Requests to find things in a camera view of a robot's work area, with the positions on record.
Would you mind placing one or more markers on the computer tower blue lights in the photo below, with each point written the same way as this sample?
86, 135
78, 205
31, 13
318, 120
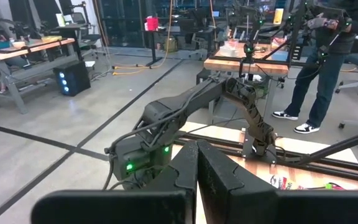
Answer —
76, 77

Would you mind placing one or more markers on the wooden robot station table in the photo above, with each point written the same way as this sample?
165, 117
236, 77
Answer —
244, 66

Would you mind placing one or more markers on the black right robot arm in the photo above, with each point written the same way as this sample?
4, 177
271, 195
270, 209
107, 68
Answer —
197, 96

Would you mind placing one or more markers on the red container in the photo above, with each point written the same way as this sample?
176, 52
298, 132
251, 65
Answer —
152, 24

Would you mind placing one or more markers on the black neighbour robot arm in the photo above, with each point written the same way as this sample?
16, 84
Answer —
250, 46

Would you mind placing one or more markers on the red roast beef ramen packet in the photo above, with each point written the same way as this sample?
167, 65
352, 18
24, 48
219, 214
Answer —
283, 183

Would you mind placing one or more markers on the black desk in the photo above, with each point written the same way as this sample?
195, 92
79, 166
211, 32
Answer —
179, 31

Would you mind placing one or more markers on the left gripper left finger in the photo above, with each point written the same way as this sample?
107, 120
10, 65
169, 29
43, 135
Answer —
135, 208

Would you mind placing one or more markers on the wooden work table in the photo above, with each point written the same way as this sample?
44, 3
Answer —
26, 46

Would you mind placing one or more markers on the yellow box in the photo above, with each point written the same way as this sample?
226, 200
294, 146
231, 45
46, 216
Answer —
278, 16

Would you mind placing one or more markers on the lime chili shrimp ramen packet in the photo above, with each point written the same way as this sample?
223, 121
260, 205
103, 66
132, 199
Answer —
334, 186

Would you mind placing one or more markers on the black aluminium table frame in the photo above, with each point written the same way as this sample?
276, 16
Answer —
337, 169

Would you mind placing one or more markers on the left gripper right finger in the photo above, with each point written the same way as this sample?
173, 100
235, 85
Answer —
259, 208

